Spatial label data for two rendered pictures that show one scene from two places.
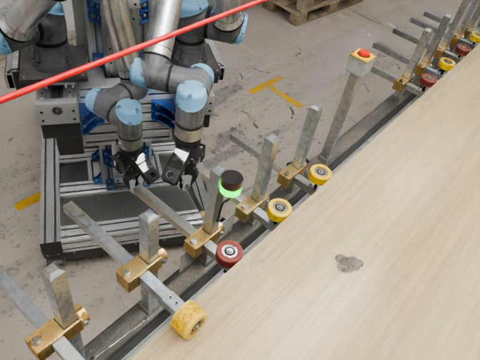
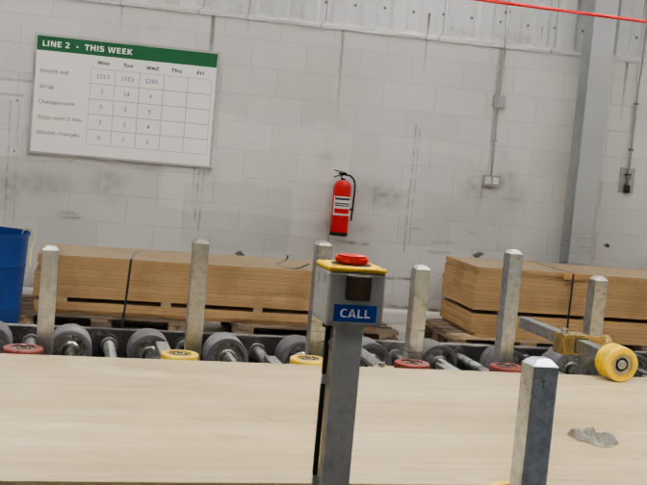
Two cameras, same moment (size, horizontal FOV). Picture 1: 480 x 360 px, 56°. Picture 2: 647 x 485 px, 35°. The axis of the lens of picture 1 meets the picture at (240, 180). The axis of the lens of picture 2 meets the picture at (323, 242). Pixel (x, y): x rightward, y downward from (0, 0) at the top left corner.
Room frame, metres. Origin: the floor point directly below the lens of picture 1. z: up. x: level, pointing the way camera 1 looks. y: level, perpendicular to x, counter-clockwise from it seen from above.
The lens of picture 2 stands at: (2.44, 0.47, 1.34)
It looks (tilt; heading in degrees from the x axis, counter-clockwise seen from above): 5 degrees down; 223
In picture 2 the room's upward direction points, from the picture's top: 5 degrees clockwise
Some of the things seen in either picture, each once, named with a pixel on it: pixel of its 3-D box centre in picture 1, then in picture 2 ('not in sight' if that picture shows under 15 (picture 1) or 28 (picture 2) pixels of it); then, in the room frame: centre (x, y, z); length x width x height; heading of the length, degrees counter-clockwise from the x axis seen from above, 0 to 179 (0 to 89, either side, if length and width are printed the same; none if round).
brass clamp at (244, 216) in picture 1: (252, 205); not in sight; (1.07, -0.06, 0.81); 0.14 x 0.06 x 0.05; 148
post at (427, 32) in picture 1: (408, 71); not in sight; (2.14, -0.74, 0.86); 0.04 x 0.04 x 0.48; 58
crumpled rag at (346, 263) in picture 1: (349, 262); (594, 433); (0.83, -0.37, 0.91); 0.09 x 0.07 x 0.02; 92
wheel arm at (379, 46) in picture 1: (407, 61); not in sight; (2.37, -0.78, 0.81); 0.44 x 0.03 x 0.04; 58
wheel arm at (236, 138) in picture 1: (273, 163); not in sight; (1.31, -0.11, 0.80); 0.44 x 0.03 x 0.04; 58
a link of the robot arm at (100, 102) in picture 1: (108, 103); not in sight; (1.08, 0.44, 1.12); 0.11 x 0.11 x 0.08; 64
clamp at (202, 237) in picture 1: (205, 238); not in sight; (0.86, 0.07, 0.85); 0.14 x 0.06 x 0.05; 148
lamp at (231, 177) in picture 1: (227, 203); not in sight; (0.85, 0.02, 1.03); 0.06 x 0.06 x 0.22; 58
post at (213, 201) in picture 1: (211, 223); not in sight; (0.88, 0.06, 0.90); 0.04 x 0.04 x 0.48; 58
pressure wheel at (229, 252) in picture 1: (227, 261); not in sight; (0.78, -0.01, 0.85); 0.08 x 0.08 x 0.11
